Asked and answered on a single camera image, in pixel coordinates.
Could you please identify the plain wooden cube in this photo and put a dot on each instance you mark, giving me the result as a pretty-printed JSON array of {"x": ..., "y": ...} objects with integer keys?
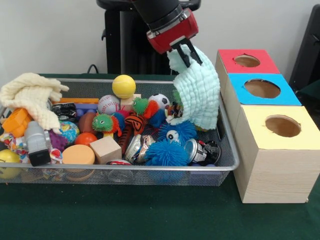
[{"x": 105, "y": 149}]

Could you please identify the cream waffle cloth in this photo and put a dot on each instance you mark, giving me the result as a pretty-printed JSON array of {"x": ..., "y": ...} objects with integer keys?
[{"x": 32, "y": 95}]

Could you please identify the wooden box with three holes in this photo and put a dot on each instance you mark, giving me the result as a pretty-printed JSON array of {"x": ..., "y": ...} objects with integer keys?
[{"x": 275, "y": 175}]

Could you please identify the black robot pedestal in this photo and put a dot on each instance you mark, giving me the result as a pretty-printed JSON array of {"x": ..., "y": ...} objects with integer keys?
[{"x": 125, "y": 50}]

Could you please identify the white toy baseball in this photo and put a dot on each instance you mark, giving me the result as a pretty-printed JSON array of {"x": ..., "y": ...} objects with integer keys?
[{"x": 108, "y": 104}]

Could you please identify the crushed black drink can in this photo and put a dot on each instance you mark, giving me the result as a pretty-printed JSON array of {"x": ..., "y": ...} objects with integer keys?
[{"x": 202, "y": 151}]

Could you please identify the blue spiky rubber ball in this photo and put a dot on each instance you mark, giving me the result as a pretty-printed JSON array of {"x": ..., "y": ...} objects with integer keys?
[
  {"x": 166, "y": 152},
  {"x": 183, "y": 131}
]

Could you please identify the silver toy robot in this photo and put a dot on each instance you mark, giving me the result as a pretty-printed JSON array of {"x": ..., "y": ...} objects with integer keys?
[{"x": 37, "y": 143}]

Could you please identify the light blue waffle cloth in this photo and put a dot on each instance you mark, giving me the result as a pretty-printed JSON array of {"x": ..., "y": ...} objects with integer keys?
[{"x": 200, "y": 95}]

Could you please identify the yellow tennis ball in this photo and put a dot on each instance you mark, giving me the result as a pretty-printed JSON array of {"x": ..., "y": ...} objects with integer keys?
[{"x": 123, "y": 86}]

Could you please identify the black upright panel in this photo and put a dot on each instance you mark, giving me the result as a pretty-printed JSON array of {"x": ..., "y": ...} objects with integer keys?
[{"x": 307, "y": 50}]

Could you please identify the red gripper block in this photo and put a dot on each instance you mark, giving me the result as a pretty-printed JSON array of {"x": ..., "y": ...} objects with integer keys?
[{"x": 175, "y": 32}]

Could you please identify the black and white soccer ball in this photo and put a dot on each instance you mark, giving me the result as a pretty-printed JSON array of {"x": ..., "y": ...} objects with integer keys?
[{"x": 160, "y": 100}]

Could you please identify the orange foam disc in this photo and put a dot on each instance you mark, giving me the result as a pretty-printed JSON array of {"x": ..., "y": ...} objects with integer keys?
[{"x": 78, "y": 155}]

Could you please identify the dark green table cloth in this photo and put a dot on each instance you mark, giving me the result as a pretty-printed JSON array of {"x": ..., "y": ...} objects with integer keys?
[
  {"x": 312, "y": 92},
  {"x": 150, "y": 215}
]

